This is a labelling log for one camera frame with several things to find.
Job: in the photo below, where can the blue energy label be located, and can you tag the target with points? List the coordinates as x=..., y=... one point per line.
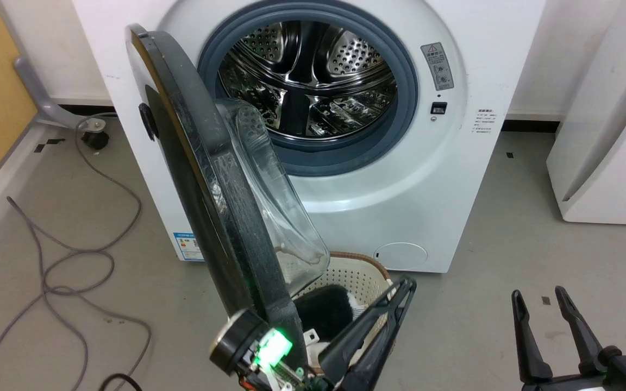
x=187, y=247

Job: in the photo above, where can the black garment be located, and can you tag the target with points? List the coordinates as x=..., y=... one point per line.
x=324, y=312

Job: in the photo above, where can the black round washer door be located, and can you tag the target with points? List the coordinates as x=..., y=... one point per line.
x=204, y=179

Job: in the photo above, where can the white basket with brown rim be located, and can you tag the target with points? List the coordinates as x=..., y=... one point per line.
x=354, y=274

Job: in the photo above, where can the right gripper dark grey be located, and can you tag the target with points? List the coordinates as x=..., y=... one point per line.
x=623, y=372

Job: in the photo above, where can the white front-load washing machine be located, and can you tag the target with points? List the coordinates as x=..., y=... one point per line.
x=443, y=179

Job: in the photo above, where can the round white filter cover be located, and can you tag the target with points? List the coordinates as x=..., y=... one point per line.
x=400, y=257

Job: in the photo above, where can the white appliance with grey lettering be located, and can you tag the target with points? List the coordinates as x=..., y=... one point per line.
x=606, y=136

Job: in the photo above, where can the small printed text sticker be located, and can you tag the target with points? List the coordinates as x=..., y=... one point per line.
x=484, y=120

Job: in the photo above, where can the black caster wheel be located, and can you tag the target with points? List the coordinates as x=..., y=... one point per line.
x=95, y=139

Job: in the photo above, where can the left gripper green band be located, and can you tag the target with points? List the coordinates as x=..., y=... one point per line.
x=248, y=342

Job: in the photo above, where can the grey metal stand leg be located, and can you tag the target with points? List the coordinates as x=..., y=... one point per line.
x=41, y=100

